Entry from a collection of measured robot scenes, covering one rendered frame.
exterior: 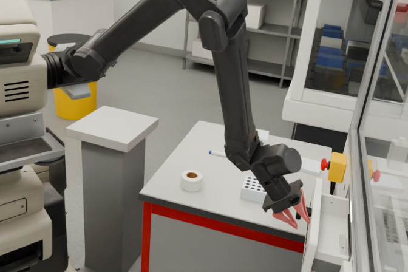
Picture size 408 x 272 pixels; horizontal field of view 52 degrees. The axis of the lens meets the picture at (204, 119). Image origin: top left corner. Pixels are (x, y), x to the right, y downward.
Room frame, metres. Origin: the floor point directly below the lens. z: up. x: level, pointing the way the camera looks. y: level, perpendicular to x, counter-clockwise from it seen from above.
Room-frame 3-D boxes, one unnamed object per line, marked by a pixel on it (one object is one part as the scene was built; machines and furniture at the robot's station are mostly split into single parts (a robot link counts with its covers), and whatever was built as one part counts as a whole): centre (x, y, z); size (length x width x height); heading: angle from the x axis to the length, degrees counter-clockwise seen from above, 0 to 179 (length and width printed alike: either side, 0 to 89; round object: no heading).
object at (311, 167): (1.36, -0.39, 0.77); 0.13 x 0.09 x 0.02; 67
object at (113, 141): (1.58, 0.37, 0.38); 0.30 x 0.30 x 0.76; 72
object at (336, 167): (1.17, -0.43, 0.88); 0.07 x 0.05 x 0.07; 165
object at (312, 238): (0.86, -0.30, 0.87); 0.29 x 0.02 x 0.11; 165
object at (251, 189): (1.14, -0.21, 0.78); 0.12 x 0.08 x 0.04; 77
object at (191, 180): (1.15, 0.02, 0.78); 0.07 x 0.07 x 0.04
